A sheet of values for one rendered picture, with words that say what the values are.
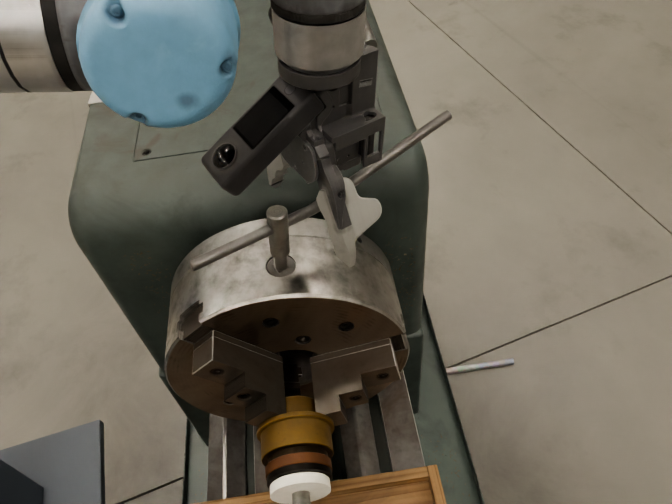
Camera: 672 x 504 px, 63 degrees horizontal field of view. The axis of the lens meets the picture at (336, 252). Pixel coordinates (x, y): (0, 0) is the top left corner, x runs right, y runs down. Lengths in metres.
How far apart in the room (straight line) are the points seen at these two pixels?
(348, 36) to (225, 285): 0.32
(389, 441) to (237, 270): 0.41
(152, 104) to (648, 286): 2.16
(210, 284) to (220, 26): 0.41
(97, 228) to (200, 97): 0.50
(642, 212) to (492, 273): 0.71
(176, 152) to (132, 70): 0.51
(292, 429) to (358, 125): 0.34
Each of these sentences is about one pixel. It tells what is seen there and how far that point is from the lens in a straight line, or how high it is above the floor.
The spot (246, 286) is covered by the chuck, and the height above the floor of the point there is 1.24.
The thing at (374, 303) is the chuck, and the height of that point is 1.19.
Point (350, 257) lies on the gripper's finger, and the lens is 0.55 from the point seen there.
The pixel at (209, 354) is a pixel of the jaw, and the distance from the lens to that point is 0.63.
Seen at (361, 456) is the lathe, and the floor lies 0.87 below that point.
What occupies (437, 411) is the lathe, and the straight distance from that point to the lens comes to 1.29.
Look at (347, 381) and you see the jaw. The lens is 0.68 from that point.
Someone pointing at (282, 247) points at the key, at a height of 1.28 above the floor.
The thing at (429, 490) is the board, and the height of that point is 0.89.
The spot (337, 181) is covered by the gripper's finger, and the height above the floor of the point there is 1.38.
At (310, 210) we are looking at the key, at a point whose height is 1.30.
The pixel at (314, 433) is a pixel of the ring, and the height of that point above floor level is 1.11.
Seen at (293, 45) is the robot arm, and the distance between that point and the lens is 0.46.
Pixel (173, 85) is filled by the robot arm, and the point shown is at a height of 1.57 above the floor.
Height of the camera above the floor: 1.71
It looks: 49 degrees down
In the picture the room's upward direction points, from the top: 8 degrees counter-clockwise
